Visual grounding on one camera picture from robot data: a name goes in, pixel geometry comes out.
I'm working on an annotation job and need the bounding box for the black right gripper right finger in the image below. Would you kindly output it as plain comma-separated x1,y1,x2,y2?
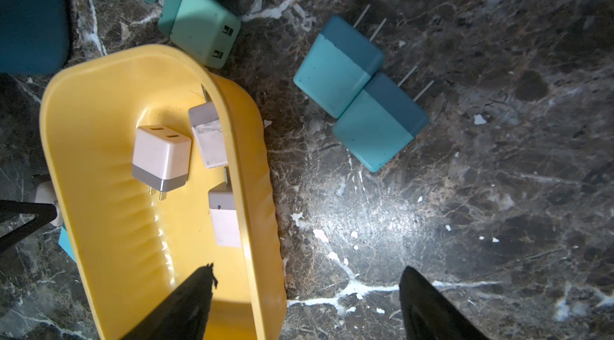
399,267,487,339

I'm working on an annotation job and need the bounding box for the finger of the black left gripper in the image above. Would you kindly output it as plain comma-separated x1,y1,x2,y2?
0,198,59,255

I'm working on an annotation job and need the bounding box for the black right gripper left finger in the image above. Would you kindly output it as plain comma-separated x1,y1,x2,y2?
123,263,217,339

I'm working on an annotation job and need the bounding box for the blue teal plug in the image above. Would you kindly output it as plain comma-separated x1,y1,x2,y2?
59,226,75,262
333,73,429,172
294,16,385,119

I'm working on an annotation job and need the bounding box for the beige plug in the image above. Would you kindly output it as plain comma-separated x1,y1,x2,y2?
132,125,192,201
208,166,241,248
188,85,228,169

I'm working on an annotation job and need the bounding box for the teal storage box left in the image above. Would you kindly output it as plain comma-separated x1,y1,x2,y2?
1,0,70,75

